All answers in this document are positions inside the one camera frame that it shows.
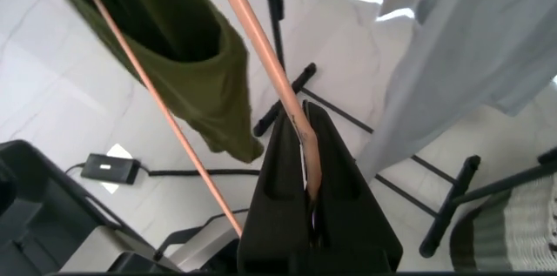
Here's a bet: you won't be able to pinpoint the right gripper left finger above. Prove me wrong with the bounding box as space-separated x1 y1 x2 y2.
238 108 312 273

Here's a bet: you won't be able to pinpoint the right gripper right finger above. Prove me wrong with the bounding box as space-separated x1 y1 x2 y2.
304 101 404 273

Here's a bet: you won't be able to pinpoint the green garment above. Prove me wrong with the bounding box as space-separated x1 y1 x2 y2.
43 0 265 165

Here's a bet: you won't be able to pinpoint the pink clothes hanger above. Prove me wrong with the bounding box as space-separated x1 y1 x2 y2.
71 0 324 239

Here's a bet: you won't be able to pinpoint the pale grey shorts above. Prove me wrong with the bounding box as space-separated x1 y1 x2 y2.
356 0 557 181

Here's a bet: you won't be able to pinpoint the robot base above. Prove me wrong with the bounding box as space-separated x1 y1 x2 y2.
0 138 245 273

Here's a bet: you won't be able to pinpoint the white laundry basket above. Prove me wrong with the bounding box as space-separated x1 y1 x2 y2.
449 173 557 273

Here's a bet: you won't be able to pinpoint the black clothes rack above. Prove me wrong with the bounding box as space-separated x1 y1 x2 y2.
252 0 557 259

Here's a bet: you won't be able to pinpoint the black power adapter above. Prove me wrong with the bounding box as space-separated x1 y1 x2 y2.
80 152 143 185

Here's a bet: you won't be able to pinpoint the black cable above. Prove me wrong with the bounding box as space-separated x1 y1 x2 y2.
138 166 262 178
152 207 250 262

